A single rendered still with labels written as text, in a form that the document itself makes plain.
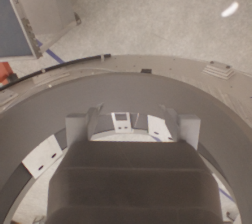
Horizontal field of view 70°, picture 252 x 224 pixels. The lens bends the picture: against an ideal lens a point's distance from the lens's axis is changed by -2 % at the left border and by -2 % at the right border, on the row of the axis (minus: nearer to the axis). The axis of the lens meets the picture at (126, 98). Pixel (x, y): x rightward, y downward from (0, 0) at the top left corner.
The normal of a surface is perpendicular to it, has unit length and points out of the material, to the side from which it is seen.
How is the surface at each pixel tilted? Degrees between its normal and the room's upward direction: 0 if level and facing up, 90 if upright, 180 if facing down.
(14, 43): 0
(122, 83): 1
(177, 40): 0
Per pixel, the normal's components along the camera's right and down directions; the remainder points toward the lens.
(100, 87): 0.08, 0.59
